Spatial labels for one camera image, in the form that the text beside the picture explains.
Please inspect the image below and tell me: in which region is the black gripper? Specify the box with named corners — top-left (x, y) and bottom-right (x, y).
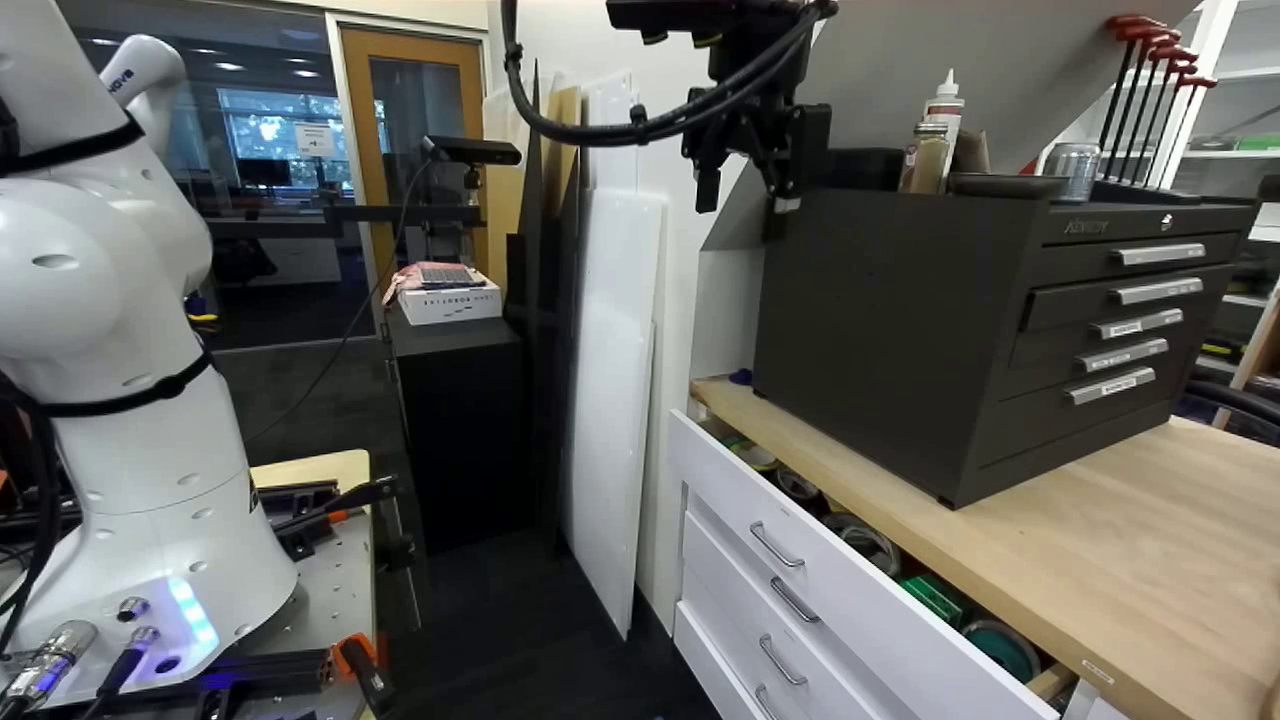
top-left (681, 27), bottom-right (834, 225)

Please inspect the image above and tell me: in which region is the wooden leaning board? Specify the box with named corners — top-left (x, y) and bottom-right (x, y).
top-left (530, 84), bottom-right (591, 314)

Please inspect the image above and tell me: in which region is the black metal tool chest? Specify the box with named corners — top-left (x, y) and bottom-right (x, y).
top-left (753, 144), bottom-right (1260, 513)

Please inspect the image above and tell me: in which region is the glue bottle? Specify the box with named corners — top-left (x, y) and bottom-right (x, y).
top-left (924, 63), bottom-right (968, 140)

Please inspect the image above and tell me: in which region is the white leaning board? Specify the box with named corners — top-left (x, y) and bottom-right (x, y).
top-left (564, 180), bottom-right (672, 645)

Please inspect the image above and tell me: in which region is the silver can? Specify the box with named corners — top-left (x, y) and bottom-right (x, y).
top-left (1043, 137), bottom-right (1101, 203)

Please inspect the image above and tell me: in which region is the pink white box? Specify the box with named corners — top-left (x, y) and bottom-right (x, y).
top-left (386, 256), bottom-right (507, 331)

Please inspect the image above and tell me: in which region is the dark office desk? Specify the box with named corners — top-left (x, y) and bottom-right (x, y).
top-left (198, 197), bottom-right (379, 293)

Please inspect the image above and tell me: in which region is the computer monitor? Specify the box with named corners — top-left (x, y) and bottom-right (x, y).
top-left (233, 151), bottom-right (302, 190)

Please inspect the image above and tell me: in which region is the white shelving unit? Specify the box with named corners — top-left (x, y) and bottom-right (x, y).
top-left (1157, 0), bottom-right (1280, 203)

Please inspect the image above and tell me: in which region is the metal robot mounting table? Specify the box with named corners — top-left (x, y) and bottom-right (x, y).
top-left (0, 444), bottom-right (394, 720)

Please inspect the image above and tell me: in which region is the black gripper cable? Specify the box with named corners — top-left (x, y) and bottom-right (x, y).
top-left (497, 0), bottom-right (822, 151)

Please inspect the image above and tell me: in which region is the wrist mounted camera box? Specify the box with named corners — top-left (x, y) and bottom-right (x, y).
top-left (604, 0), bottom-right (841, 45)

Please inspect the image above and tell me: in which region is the black stereo camera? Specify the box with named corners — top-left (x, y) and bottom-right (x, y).
top-left (419, 126), bottom-right (525, 172)

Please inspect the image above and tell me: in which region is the black pedestal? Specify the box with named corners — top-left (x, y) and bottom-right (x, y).
top-left (386, 309), bottom-right (532, 550)

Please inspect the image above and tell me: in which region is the wooden door frame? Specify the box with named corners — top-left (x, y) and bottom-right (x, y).
top-left (327, 17), bottom-right (491, 301)

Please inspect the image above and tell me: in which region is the red handled bar clamp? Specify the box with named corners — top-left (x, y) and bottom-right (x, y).
top-left (1134, 39), bottom-right (1200, 174)
top-left (1117, 25), bottom-right (1183, 168)
top-left (1153, 68), bottom-right (1219, 190)
top-left (1097, 6), bottom-right (1170, 151)

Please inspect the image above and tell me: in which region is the silver tool chest handle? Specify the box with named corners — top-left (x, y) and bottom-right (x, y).
top-left (1078, 331), bottom-right (1175, 375)
top-left (1112, 237), bottom-right (1208, 266)
top-left (1112, 271), bottom-right (1208, 309)
top-left (1094, 303), bottom-right (1188, 345)
top-left (1065, 362), bottom-right (1160, 412)

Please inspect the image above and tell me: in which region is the black metal bracket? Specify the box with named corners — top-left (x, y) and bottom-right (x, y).
top-left (254, 472), bottom-right (406, 564)

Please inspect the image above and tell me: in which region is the orange handled tool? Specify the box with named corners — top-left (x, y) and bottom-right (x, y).
top-left (327, 629), bottom-right (394, 709)

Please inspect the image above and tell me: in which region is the black cable bundle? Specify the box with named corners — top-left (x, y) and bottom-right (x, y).
top-left (0, 369), bottom-right (74, 658)

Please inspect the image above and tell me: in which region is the silver cable connector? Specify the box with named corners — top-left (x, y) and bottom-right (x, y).
top-left (0, 614), bottom-right (106, 712)

